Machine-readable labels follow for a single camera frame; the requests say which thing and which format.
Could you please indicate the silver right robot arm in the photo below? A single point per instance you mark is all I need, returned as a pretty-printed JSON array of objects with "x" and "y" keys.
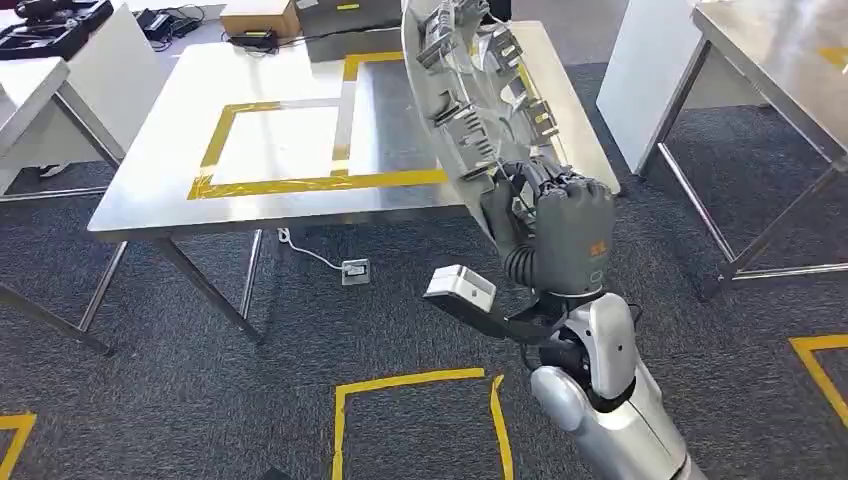
[{"x": 616, "y": 411}]

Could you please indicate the yellow tape on bench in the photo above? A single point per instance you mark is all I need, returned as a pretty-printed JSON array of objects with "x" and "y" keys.
[{"x": 318, "y": 182}]

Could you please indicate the steel bench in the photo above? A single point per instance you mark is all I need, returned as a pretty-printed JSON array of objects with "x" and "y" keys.
[{"x": 166, "y": 152}]

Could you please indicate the grey box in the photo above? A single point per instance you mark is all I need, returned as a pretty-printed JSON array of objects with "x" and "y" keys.
[{"x": 351, "y": 30}]

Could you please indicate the grey floor socket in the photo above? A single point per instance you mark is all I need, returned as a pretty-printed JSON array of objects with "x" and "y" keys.
[{"x": 356, "y": 272}]

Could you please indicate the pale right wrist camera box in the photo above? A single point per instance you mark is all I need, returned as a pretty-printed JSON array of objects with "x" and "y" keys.
[{"x": 460, "y": 288}]

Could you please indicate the black tray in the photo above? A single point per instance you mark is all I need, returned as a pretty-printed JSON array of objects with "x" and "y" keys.
[{"x": 53, "y": 30}]

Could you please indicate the brown cardboard box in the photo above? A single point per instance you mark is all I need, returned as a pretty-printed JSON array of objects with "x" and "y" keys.
[{"x": 258, "y": 16}]

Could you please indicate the steel table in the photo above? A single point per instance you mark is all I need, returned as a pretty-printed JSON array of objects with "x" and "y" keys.
[{"x": 782, "y": 66}]

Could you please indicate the white table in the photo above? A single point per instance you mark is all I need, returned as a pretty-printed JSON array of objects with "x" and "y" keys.
[{"x": 99, "y": 99}]

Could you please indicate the silver wheel hubcap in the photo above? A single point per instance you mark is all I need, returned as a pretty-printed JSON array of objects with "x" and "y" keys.
[{"x": 464, "y": 99}]

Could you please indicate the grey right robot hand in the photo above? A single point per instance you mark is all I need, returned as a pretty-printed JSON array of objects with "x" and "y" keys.
[{"x": 570, "y": 238}]

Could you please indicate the black flat device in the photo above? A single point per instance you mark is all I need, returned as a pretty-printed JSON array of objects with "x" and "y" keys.
[{"x": 252, "y": 40}]

